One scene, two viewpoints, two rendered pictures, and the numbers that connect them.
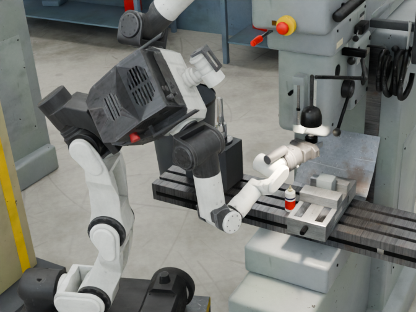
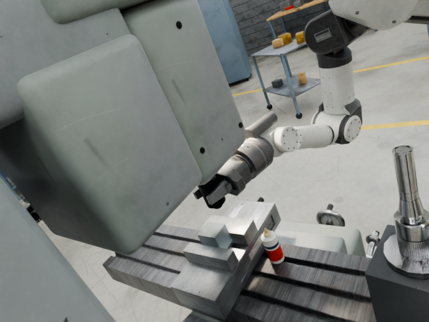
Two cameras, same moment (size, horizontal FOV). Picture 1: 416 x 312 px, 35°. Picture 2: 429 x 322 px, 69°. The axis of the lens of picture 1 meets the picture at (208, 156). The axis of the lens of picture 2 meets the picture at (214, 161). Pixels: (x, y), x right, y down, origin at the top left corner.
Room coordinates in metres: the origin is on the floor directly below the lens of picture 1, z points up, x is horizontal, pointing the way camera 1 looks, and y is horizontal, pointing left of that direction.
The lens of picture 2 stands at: (2.80, -0.20, 1.59)
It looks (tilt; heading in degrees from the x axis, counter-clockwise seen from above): 24 degrees down; 193
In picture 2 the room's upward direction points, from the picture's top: 24 degrees counter-clockwise
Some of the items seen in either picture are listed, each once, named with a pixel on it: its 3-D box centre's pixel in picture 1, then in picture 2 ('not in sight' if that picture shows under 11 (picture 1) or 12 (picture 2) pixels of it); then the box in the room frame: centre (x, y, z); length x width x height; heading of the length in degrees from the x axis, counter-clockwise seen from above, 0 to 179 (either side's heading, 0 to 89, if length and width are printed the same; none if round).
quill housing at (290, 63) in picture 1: (312, 84); (165, 96); (2.20, -0.39, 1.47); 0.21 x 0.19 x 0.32; 59
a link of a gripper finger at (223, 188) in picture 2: not in sight; (219, 193); (2.21, -0.36, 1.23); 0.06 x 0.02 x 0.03; 134
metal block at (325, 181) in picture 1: (325, 184); (215, 237); (2.16, -0.44, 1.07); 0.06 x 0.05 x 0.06; 59
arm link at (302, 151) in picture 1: (296, 154); (237, 170); (2.13, -0.32, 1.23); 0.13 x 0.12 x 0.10; 44
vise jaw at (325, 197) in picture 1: (320, 196); (228, 229); (2.11, -0.41, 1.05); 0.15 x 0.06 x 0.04; 59
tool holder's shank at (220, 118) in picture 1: (220, 110); (407, 184); (2.43, -0.06, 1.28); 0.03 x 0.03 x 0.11
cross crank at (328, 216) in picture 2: not in sight; (327, 226); (1.77, -0.13, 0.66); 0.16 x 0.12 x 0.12; 149
